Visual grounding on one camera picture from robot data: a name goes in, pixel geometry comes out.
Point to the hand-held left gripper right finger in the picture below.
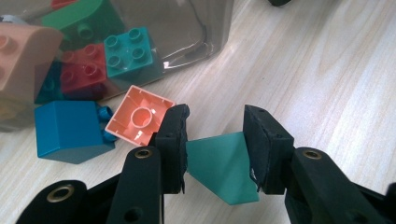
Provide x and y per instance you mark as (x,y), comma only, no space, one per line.
(271,155)

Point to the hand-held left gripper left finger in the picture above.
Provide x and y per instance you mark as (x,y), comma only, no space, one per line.
(168,155)

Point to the teal sloped building block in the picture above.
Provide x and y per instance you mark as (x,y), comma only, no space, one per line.
(218,168)

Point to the salmon building block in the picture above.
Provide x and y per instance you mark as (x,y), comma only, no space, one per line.
(123,121)

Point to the translucent brown storage box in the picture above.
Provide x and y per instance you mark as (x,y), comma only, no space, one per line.
(193,28)

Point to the blue building block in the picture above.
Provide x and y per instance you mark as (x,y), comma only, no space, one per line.
(68,130)

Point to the red building block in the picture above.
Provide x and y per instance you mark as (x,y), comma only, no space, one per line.
(82,74)
(63,3)

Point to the green building block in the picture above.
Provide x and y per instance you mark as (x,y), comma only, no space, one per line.
(81,18)

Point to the pink building block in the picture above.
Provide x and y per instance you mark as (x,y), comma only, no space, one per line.
(21,59)

